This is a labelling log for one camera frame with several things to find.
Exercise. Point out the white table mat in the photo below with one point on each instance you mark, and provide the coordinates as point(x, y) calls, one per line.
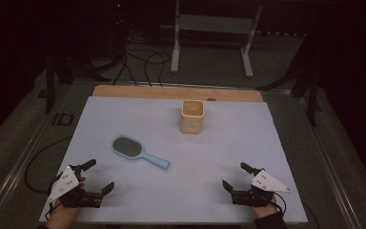
point(187, 184)

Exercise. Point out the dark device with red light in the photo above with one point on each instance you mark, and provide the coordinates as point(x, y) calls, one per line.
point(119, 12)

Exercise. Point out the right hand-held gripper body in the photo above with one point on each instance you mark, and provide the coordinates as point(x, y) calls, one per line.
point(267, 184)

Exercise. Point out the white metal stand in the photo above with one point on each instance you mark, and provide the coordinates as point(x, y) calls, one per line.
point(216, 24)

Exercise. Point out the beige square cup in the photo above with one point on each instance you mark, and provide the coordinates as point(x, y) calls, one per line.
point(192, 124)

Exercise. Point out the light blue hairbrush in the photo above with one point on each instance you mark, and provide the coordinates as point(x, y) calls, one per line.
point(127, 148)

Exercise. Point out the black tripod stand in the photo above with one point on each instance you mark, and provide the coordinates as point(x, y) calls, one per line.
point(313, 95)
point(50, 82)

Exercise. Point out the person's left hand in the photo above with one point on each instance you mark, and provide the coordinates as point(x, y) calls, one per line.
point(60, 218)

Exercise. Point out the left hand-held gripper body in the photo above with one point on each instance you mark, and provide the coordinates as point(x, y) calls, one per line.
point(66, 186)

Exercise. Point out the metal floor rail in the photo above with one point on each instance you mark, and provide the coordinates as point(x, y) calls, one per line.
point(327, 159)
point(19, 171)

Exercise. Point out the person's right hand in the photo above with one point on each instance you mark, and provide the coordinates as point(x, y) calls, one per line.
point(263, 210)

